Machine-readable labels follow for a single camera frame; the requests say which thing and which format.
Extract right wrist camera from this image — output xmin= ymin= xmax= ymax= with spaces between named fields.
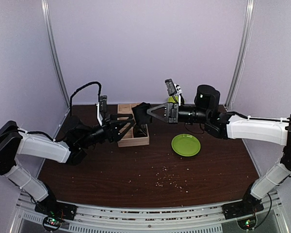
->
xmin=164 ymin=79 xmax=183 ymax=106

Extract aluminium frame post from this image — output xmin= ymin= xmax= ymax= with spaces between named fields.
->
xmin=225 ymin=0 xmax=255 ymax=110
xmin=41 ymin=0 xmax=70 ymax=109

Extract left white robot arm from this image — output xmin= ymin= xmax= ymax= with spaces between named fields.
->
xmin=0 ymin=114 xmax=135 ymax=216

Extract wooden compartment box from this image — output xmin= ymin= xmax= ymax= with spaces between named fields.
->
xmin=117 ymin=103 xmax=149 ymax=148

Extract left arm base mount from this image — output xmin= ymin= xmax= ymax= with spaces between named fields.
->
xmin=34 ymin=202 xmax=77 ymax=232

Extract green bowl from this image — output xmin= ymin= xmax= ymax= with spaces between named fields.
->
xmin=167 ymin=96 xmax=185 ymax=104

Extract black necktie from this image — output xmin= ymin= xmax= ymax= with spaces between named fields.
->
xmin=132 ymin=102 xmax=152 ymax=126

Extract right aluminium frame post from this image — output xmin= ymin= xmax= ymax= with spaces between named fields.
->
xmin=225 ymin=0 xmax=255 ymax=110

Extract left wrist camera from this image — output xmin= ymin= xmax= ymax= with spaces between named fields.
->
xmin=97 ymin=95 xmax=108 ymax=126

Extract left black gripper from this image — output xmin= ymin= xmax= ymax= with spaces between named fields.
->
xmin=78 ymin=113 xmax=135 ymax=149

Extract front aluminium rail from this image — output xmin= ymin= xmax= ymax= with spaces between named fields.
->
xmin=11 ymin=190 xmax=291 ymax=233

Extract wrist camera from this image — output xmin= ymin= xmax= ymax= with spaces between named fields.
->
xmin=164 ymin=79 xmax=183 ymax=106
xmin=97 ymin=95 xmax=108 ymax=126

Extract patterned rolled tie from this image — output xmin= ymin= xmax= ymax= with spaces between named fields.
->
xmin=133 ymin=125 xmax=147 ymax=138

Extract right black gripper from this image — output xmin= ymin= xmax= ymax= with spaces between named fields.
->
xmin=146 ymin=102 xmax=210 ymax=125

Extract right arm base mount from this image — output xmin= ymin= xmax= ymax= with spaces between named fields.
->
xmin=222 ymin=201 xmax=264 ymax=231

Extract green plate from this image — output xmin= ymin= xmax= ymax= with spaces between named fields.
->
xmin=171 ymin=133 xmax=201 ymax=157

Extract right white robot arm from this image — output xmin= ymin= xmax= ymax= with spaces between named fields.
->
xmin=146 ymin=84 xmax=291 ymax=215

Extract left aluminium frame post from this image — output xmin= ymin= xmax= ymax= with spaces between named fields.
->
xmin=41 ymin=0 xmax=70 ymax=109

